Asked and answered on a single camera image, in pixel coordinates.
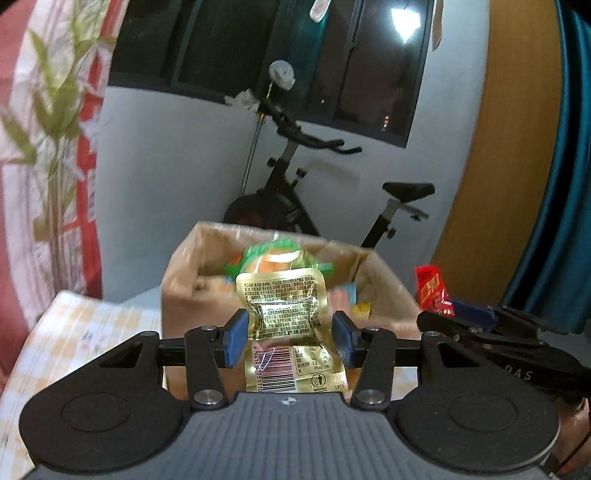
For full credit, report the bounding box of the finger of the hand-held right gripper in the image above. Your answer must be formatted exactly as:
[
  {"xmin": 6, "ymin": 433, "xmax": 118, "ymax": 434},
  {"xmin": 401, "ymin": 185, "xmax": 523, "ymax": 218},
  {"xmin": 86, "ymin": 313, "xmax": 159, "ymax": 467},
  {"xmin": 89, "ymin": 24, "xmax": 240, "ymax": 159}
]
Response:
[
  {"xmin": 449, "ymin": 299, "xmax": 509, "ymax": 331},
  {"xmin": 416, "ymin": 311, "xmax": 491, "ymax": 345}
]

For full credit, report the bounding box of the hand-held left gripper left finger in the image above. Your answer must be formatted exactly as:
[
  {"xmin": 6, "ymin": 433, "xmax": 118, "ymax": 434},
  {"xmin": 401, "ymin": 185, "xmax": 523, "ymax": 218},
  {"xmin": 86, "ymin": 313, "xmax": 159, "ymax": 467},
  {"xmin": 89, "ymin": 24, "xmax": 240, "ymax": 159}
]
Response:
[{"xmin": 95, "ymin": 308, "xmax": 250, "ymax": 411}]

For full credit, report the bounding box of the metal pole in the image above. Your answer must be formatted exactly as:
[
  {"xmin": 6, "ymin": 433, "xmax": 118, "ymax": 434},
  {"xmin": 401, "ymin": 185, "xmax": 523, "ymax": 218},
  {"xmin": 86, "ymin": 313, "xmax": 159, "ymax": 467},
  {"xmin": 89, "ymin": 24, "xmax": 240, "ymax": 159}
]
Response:
[{"xmin": 242, "ymin": 111, "xmax": 266, "ymax": 197}]

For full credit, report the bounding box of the white cloth on handlebar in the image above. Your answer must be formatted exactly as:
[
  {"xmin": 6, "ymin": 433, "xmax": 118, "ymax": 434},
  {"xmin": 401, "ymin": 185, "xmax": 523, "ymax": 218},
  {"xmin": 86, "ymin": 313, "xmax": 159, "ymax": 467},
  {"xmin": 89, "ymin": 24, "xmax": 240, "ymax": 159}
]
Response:
[{"xmin": 225, "ymin": 89, "xmax": 260, "ymax": 110}]

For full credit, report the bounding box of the black exercise bike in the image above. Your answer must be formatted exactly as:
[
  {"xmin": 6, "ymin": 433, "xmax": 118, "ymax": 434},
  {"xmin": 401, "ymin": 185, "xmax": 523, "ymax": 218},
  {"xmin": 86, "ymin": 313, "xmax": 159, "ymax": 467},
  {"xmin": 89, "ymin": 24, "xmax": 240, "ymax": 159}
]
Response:
[{"xmin": 223, "ymin": 95, "xmax": 435, "ymax": 252}]

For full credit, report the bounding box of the gold snack pouch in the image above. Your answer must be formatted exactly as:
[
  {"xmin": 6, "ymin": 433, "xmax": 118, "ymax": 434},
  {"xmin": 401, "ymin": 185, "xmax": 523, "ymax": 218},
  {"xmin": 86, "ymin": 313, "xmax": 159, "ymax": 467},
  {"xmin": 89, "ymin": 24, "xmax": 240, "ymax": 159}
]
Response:
[{"xmin": 235, "ymin": 267, "xmax": 348, "ymax": 394}]

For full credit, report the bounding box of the person's right hand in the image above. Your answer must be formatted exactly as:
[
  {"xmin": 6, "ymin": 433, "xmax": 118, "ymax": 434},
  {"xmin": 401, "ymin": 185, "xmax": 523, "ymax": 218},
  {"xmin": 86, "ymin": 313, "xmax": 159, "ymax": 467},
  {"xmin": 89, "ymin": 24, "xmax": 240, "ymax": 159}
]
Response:
[{"xmin": 545, "ymin": 396, "xmax": 591, "ymax": 474}]

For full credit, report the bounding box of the printed wall cloth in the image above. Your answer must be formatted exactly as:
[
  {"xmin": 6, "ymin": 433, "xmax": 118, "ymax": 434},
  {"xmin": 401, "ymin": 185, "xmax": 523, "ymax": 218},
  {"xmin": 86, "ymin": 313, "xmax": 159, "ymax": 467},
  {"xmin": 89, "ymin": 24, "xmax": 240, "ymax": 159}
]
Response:
[{"xmin": 0, "ymin": 0, "xmax": 130, "ymax": 333}]

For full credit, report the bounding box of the checked tablecloth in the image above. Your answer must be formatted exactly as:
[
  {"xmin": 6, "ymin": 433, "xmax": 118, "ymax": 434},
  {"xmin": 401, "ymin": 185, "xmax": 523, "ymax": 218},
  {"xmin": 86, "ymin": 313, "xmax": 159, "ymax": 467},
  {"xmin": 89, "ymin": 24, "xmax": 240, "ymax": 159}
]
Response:
[{"xmin": 0, "ymin": 291, "xmax": 168, "ymax": 480}]

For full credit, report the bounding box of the wooden panel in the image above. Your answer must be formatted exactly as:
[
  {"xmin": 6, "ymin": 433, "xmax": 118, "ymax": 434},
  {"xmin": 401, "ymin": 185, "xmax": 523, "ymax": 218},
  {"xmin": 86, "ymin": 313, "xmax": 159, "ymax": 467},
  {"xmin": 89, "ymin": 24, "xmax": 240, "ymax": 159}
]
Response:
[{"xmin": 431, "ymin": 0, "xmax": 571, "ymax": 305}]

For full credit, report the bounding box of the blue snack packet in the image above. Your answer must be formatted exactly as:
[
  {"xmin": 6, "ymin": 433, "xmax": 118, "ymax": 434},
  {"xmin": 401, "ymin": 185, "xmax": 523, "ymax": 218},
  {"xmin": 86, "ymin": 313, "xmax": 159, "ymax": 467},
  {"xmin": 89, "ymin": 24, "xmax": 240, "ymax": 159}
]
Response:
[{"xmin": 333, "ymin": 283, "xmax": 360, "ymax": 309}]

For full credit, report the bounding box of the green chip bag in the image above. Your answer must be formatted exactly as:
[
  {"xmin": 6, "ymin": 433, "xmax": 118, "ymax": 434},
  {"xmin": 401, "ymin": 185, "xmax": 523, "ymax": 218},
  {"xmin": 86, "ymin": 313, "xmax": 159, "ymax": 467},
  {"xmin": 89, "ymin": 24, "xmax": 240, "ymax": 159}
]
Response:
[{"xmin": 224, "ymin": 233, "xmax": 335, "ymax": 284}]

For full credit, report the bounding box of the cardboard box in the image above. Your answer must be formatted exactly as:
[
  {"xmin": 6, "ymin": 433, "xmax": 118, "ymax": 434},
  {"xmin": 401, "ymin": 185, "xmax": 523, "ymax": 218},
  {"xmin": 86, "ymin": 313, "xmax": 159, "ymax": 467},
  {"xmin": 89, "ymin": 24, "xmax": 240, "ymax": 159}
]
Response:
[{"xmin": 161, "ymin": 222, "xmax": 423, "ymax": 402}]

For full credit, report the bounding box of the red snack packet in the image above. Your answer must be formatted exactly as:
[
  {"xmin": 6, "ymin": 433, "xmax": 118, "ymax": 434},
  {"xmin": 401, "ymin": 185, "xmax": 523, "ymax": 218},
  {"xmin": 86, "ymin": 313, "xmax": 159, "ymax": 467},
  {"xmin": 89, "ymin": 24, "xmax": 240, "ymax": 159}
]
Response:
[{"xmin": 414, "ymin": 265, "xmax": 458, "ymax": 319}]

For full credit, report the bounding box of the dark window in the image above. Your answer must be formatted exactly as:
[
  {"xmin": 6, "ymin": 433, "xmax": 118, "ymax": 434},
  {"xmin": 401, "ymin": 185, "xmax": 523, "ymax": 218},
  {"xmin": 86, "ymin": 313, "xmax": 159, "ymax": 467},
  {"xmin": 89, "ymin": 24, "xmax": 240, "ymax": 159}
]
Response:
[{"xmin": 108, "ymin": 0, "xmax": 435, "ymax": 148}]

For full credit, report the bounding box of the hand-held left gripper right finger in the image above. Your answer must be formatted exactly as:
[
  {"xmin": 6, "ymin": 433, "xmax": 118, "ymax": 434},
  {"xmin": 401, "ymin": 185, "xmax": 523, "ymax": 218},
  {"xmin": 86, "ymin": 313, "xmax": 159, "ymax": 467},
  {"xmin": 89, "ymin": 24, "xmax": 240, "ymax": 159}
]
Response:
[{"xmin": 331, "ymin": 310, "xmax": 467, "ymax": 411}]

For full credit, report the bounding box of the blue curtain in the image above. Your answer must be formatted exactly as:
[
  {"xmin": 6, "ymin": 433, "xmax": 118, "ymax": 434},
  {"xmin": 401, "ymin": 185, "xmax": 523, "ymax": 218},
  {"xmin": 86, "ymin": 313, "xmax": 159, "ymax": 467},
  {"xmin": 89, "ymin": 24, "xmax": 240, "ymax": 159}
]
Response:
[{"xmin": 501, "ymin": 0, "xmax": 591, "ymax": 324}]

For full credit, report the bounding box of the tan paper strip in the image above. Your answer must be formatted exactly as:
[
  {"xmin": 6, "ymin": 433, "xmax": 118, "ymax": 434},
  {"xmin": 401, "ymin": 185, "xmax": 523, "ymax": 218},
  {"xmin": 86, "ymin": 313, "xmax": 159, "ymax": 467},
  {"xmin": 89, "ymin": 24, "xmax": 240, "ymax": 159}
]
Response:
[{"xmin": 431, "ymin": 0, "xmax": 445, "ymax": 51}]

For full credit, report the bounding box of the white crumpled ball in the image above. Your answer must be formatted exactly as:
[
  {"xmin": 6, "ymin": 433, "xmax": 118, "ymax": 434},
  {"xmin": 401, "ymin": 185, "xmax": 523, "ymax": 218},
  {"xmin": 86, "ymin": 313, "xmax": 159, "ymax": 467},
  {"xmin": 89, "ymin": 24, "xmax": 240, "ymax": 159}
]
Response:
[{"xmin": 269, "ymin": 60, "xmax": 296, "ymax": 89}]

